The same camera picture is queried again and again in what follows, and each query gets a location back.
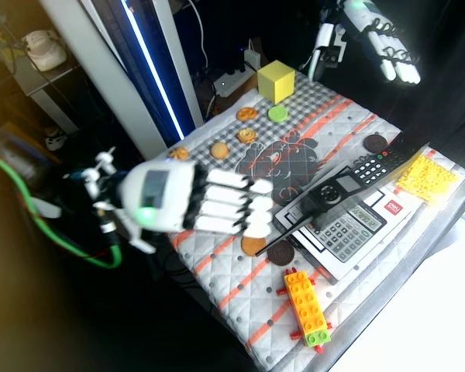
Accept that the grey quilt with bear print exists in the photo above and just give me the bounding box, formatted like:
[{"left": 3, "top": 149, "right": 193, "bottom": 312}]
[{"left": 165, "top": 71, "right": 465, "bottom": 372}]

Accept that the orange building block toy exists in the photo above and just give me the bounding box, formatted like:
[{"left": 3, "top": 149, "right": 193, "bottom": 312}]
[{"left": 276, "top": 267, "right": 334, "bottom": 352}]

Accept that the bag of yellow beads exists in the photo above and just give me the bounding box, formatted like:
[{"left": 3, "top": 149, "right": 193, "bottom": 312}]
[{"left": 394, "top": 153, "right": 464, "bottom": 206}]

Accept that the white sneaker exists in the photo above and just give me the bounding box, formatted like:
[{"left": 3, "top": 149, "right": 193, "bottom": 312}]
[{"left": 22, "top": 29, "right": 69, "bottom": 73}]

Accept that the green cable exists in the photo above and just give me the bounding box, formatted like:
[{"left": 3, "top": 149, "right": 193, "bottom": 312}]
[{"left": 0, "top": 143, "right": 124, "bottom": 270}]

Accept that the swirl butter cookie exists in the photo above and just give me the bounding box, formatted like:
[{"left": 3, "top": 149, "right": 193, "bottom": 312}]
[{"left": 168, "top": 146, "right": 191, "bottom": 162}]

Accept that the round tan biscuit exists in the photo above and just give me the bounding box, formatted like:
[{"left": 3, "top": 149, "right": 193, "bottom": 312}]
[
  {"left": 240, "top": 235, "right": 268, "bottom": 258},
  {"left": 210, "top": 141, "right": 231, "bottom": 160}
]

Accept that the grey shelf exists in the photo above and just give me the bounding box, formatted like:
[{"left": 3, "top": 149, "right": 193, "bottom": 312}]
[{"left": 12, "top": 57, "right": 84, "bottom": 135}]

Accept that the boxed grey desk calculator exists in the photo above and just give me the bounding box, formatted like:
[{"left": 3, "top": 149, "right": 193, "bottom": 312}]
[{"left": 273, "top": 184, "right": 425, "bottom": 286}]

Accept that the green sandwich cookie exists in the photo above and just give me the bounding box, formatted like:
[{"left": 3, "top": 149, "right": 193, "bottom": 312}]
[{"left": 267, "top": 104, "right": 289, "bottom": 123}]

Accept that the white router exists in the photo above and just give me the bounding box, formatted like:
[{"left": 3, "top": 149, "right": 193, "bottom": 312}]
[{"left": 243, "top": 37, "right": 261, "bottom": 67}]

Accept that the white cable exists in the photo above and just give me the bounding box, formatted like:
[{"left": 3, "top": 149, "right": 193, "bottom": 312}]
[{"left": 188, "top": 0, "right": 211, "bottom": 69}]

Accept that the yellow cube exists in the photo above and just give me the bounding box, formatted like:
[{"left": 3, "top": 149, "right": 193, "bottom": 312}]
[{"left": 257, "top": 60, "right": 298, "bottom": 105}]

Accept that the pretzel-shaped butter cookie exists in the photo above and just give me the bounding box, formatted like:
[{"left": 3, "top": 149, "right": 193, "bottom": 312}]
[{"left": 236, "top": 106, "right": 259, "bottom": 122}]

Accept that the white power strip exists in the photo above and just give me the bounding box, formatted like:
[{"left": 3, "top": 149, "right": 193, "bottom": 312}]
[{"left": 212, "top": 68, "right": 257, "bottom": 98}]

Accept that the ring-shaped butter cookie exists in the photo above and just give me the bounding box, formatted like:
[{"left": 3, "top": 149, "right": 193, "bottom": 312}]
[{"left": 236, "top": 127, "right": 259, "bottom": 144}]

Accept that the dark brown sandwich cookie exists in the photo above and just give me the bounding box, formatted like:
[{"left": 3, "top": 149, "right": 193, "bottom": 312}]
[
  {"left": 363, "top": 133, "right": 388, "bottom": 153},
  {"left": 266, "top": 239, "right": 296, "bottom": 267}
]

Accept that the white column with blue light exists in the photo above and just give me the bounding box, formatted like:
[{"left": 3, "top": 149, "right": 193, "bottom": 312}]
[{"left": 38, "top": 0, "right": 206, "bottom": 160}]

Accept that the black walkie-talkie radio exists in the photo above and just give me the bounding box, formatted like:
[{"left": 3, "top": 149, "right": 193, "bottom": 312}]
[{"left": 254, "top": 133, "right": 431, "bottom": 257}]

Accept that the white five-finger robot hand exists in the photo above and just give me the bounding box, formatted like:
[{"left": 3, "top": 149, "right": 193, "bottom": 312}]
[
  {"left": 308, "top": 0, "right": 422, "bottom": 84},
  {"left": 118, "top": 157, "right": 275, "bottom": 239}
]

